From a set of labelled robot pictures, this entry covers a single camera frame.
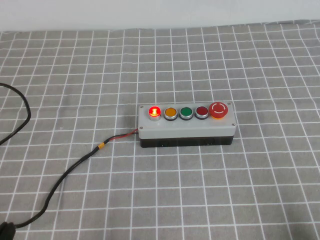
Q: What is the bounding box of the red illuminated push button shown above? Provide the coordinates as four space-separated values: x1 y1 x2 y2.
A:
148 105 162 121

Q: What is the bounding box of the yellow flat push button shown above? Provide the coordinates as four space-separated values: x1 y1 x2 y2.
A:
163 106 178 122

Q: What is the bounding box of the green flat push button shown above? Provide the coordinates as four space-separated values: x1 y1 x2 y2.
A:
178 106 194 122

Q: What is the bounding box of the grey black push-button box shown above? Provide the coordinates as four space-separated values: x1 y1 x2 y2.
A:
137 101 237 149

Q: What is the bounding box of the dark red flat push button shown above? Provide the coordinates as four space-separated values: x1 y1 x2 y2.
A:
194 105 210 120

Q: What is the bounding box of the red mushroom emergency stop button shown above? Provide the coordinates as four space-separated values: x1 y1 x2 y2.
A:
208 101 229 121

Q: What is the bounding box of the black power plug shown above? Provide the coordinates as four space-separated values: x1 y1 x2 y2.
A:
0 221 17 240

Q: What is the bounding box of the black cable with yellow band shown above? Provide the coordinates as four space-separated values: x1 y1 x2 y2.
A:
13 128 139 229

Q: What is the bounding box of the thin black looping cable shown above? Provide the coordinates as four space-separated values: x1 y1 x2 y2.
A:
0 83 32 146

